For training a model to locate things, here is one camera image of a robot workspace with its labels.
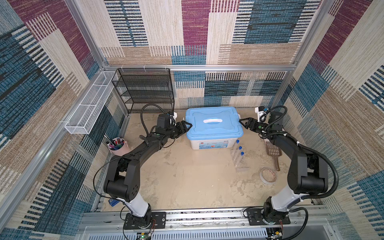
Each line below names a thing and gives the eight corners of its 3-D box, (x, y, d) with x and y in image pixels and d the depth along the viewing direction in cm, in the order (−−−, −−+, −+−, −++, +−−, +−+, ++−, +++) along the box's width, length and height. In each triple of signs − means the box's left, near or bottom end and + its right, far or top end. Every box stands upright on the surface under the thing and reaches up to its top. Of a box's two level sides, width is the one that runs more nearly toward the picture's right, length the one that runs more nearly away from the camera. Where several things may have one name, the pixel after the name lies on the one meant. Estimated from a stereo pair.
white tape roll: (261, 184, 86) (263, 183, 84) (257, 168, 92) (258, 167, 90) (277, 184, 86) (279, 183, 84) (272, 168, 92) (273, 167, 90)
